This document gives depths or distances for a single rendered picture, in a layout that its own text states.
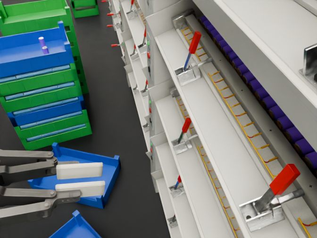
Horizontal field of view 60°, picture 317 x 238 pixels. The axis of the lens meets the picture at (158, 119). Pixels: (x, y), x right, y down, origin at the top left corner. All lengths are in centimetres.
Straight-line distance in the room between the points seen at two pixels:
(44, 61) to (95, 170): 70
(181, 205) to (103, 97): 93
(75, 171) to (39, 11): 120
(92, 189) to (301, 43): 34
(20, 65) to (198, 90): 76
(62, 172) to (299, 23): 37
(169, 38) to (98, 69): 119
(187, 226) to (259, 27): 58
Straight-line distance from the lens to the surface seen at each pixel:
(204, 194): 57
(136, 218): 109
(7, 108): 122
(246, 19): 27
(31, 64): 110
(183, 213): 77
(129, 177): 118
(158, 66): 69
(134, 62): 126
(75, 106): 123
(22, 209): 42
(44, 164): 46
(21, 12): 157
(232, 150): 39
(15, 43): 128
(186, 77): 49
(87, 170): 46
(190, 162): 61
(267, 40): 24
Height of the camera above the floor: 98
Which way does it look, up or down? 45 degrees down
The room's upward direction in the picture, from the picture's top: straight up
